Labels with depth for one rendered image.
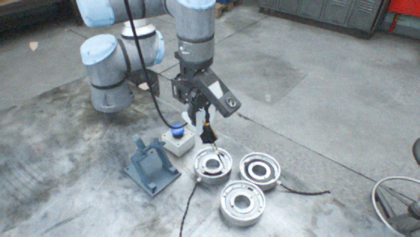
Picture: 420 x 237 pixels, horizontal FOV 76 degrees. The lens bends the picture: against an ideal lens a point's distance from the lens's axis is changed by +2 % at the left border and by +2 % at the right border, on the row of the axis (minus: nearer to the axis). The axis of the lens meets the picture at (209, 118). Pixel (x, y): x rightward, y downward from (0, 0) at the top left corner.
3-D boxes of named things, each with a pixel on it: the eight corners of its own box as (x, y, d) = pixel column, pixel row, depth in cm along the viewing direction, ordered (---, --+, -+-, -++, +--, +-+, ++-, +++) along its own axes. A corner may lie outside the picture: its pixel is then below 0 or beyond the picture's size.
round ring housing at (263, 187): (231, 181, 71) (232, 171, 68) (249, 156, 78) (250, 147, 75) (267, 200, 67) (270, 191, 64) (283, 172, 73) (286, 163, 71)
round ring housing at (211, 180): (210, 151, 79) (210, 141, 77) (238, 169, 74) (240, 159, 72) (185, 172, 73) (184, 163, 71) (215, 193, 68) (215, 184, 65)
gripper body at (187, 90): (194, 87, 68) (192, 42, 60) (220, 100, 64) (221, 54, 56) (172, 100, 64) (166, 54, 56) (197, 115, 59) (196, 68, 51)
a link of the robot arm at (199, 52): (222, 34, 53) (193, 49, 48) (221, 55, 56) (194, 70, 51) (196, 25, 57) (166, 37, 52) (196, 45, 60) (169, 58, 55)
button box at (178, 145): (195, 144, 82) (195, 133, 78) (179, 157, 77) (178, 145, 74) (177, 132, 85) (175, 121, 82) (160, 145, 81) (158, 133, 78)
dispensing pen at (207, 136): (226, 172, 68) (198, 115, 64) (216, 170, 71) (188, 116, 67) (231, 166, 69) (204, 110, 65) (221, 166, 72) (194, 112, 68)
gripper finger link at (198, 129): (187, 126, 70) (187, 97, 65) (203, 136, 67) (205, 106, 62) (178, 131, 68) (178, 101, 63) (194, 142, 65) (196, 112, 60)
